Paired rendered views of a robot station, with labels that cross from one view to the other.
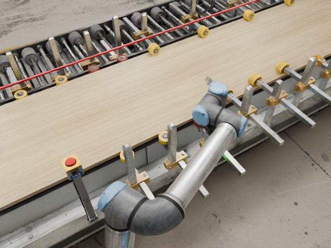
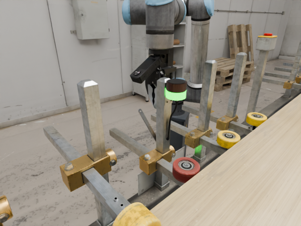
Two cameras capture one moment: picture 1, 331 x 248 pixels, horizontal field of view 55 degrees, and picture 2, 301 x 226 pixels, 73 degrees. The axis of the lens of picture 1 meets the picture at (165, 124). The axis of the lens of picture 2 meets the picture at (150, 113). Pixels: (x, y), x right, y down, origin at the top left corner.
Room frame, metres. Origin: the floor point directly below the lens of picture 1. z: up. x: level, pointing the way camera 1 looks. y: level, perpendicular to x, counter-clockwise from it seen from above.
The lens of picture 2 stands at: (1.76, -0.41, 1.30)
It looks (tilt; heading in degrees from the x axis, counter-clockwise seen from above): 25 degrees down; 168
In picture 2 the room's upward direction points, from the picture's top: straight up
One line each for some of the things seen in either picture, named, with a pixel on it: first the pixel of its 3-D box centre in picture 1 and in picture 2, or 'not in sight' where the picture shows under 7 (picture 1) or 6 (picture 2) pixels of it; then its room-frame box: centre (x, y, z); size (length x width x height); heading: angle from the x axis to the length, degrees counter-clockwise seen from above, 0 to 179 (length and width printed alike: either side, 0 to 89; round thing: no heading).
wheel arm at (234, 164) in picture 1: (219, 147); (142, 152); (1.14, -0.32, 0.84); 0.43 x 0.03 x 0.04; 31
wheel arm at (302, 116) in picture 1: (281, 100); not in sight; (1.42, -0.73, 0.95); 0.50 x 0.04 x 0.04; 31
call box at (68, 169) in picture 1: (72, 167); (266, 43); (0.79, 0.41, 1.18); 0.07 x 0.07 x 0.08; 31
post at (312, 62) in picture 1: (301, 88); not in sight; (1.55, -0.89, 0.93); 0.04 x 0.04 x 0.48; 31
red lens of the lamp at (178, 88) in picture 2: not in sight; (176, 85); (1.21, -0.22, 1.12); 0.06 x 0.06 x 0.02
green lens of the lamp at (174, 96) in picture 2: not in sight; (175, 93); (1.21, -0.22, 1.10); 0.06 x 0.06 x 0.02
